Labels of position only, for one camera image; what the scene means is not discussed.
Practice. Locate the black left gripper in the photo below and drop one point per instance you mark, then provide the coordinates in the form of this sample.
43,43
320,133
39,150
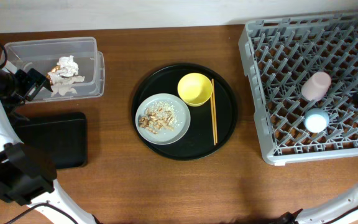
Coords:
35,82

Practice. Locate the white napkin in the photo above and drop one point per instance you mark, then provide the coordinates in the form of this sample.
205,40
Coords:
69,74

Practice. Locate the light blue cup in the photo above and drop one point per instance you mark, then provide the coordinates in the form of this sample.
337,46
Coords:
316,120

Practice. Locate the pink cup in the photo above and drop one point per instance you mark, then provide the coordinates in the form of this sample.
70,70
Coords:
316,86

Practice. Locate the wooden chopstick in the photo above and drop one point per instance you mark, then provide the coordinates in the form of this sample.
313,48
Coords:
213,114
216,119

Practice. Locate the yellow bowl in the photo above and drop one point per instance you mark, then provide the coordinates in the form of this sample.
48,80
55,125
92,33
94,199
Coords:
195,89

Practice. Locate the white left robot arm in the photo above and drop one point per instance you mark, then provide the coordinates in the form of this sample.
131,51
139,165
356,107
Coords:
27,176

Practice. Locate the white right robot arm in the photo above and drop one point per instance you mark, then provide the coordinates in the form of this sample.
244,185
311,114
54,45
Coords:
341,209

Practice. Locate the grey dishwasher rack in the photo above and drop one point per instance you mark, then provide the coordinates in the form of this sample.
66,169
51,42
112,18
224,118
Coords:
278,57

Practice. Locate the clear plastic bin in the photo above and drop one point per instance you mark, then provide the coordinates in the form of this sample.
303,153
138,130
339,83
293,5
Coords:
43,55

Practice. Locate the black rectangular tray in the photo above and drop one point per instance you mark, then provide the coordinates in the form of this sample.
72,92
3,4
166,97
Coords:
63,137

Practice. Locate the food scraps on plate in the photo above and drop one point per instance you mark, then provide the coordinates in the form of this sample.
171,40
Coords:
158,116

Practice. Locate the grey plate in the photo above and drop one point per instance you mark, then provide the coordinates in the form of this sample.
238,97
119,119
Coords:
165,137

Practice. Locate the round black tray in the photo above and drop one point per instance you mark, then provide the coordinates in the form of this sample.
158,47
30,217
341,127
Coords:
198,140

